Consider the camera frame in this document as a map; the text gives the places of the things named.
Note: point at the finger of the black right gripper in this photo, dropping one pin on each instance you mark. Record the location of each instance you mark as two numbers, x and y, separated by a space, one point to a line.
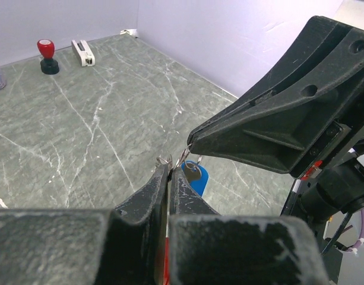
318 38

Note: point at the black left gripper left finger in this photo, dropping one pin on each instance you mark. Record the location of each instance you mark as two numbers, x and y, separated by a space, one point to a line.
124 245

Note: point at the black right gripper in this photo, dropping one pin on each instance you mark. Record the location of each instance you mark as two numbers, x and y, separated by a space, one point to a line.
314 128

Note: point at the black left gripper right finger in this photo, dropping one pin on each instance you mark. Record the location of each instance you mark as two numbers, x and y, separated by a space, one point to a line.
207 248

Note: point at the blue tagged key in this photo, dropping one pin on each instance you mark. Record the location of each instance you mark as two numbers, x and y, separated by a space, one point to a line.
196 175

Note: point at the red black stamp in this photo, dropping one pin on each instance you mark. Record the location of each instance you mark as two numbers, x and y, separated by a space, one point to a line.
48 64

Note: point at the white stapler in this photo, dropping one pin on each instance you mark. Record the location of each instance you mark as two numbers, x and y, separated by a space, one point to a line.
83 53

